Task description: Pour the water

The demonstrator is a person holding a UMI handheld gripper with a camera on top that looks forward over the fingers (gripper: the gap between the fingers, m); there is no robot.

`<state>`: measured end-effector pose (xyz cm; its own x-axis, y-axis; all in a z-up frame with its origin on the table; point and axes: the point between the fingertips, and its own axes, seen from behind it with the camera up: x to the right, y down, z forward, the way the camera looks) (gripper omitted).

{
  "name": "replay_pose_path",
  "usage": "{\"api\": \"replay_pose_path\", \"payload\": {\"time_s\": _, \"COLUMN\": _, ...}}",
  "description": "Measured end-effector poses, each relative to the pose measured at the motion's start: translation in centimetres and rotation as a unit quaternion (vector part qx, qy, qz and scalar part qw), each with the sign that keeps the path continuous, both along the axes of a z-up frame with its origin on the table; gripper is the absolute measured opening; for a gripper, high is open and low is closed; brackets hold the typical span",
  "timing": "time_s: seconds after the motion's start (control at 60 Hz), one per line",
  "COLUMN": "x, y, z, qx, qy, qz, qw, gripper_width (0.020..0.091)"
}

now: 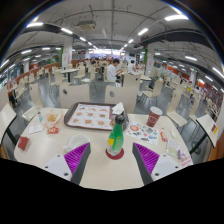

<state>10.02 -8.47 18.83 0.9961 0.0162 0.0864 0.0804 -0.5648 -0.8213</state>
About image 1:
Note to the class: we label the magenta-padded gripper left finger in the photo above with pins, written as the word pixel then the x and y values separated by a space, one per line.
pixel 76 156

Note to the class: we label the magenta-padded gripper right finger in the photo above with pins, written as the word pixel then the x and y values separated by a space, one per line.
pixel 146 157

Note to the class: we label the small red table sign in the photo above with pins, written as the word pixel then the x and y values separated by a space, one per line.
pixel 23 143

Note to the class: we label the group of beige chairs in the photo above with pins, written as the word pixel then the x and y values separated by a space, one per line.
pixel 151 88

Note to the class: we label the group of ceiling lights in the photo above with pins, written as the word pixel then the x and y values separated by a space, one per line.
pixel 143 31

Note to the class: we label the white paper card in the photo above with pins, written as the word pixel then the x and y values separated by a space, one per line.
pixel 36 128

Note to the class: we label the clear bag with leaflet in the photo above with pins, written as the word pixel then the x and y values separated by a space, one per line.
pixel 175 149

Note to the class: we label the red paper cup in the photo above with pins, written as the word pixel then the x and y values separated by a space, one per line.
pixel 154 117

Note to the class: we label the white notice with red text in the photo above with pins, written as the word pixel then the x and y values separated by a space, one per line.
pixel 187 161

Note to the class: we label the colourful sticker sheet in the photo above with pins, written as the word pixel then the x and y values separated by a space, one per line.
pixel 143 132

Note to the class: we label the beige chair with oval hole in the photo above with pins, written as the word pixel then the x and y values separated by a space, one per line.
pixel 121 96
pixel 74 95

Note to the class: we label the small red sauce packet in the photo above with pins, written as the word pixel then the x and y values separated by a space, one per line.
pixel 163 136
pixel 53 130

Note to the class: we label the white napkin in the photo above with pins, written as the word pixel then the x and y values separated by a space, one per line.
pixel 118 109

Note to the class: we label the white table with black pedestal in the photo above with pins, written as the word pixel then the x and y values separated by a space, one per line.
pixel 206 125

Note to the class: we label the person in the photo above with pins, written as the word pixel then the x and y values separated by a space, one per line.
pixel 131 66
pixel 111 71

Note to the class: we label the beige chair with metal legs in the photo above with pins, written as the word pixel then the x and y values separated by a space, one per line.
pixel 176 113

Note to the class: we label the green plastic drink bottle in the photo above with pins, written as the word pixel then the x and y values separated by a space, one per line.
pixel 115 140

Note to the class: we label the ceiling air conditioner unit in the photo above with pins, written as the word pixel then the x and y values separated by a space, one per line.
pixel 86 25

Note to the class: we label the white crumpled tissue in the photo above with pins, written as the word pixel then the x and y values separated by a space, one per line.
pixel 173 133

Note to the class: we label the flat round red coaster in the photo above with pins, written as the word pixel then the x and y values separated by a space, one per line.
pixel 115 157

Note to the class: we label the white mug with dark dots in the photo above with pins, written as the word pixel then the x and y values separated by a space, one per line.
pixel 77 141

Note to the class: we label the paper bag of fries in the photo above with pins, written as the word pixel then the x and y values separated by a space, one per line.
pixel 52 120

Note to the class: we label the brown food tray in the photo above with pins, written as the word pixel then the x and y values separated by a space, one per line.
pixel 88 116

